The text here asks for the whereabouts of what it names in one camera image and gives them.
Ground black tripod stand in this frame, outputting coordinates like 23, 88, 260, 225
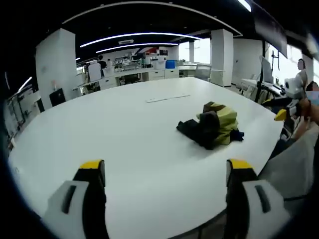
254, 49, 280, 103

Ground white office chair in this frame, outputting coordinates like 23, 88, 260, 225
194, 64, 212, 82

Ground black chair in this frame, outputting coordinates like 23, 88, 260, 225
49, 88, 67, 107

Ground yellow and blue garment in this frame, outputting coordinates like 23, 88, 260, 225
176, 101, 245, 150

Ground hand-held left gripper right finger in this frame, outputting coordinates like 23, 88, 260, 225
225, 158, 292, 239

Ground computer monitor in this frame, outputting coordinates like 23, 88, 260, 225
260, 56, 274, 84

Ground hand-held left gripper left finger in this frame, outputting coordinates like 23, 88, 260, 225
44, 159, 110, 239

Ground white counter cabinets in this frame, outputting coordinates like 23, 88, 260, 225
99, 67, 180, 89

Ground long ceiling light strip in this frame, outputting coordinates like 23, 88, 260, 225
79, 32, 201, 48
96, 42, 179, 54

